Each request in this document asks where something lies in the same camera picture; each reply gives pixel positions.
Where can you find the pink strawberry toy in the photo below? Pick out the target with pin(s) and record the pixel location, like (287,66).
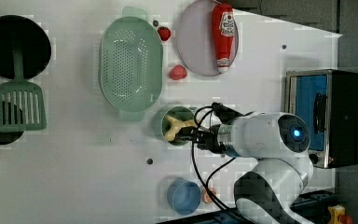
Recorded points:
(178,72)

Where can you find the green slotted spatula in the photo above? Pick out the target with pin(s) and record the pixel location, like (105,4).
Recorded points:
(22,105)

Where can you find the blue cup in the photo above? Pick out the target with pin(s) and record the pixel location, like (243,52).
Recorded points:
(183,196)

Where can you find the yellow red emergency button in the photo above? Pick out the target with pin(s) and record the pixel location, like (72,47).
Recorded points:
(338,215)

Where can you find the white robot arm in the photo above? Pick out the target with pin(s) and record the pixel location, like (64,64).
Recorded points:
(279,142)

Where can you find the orange slice toy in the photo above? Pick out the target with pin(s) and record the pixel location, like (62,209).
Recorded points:
(205,196)

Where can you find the plush peeled banana toy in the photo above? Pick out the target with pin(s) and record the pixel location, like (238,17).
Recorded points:
(176,126)

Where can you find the lilac round plate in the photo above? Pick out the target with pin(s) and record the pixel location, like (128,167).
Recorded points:
(194,38)

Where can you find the red ketchup bottle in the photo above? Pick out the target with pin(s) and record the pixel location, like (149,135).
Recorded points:
(223,30)

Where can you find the green mug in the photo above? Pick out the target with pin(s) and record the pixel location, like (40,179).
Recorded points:
(161,125)

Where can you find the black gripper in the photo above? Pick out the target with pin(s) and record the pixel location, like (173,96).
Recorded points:
(204,139)

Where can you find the black round pan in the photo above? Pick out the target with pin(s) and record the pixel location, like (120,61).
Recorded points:
(36,47)

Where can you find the dark red strawberry toy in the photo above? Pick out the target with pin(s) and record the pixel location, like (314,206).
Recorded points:
(163,31)

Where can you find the green perforated colander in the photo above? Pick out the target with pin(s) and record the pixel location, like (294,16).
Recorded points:
(131,59)

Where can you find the black toaster oven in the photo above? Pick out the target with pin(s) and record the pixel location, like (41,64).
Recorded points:
(327,100)

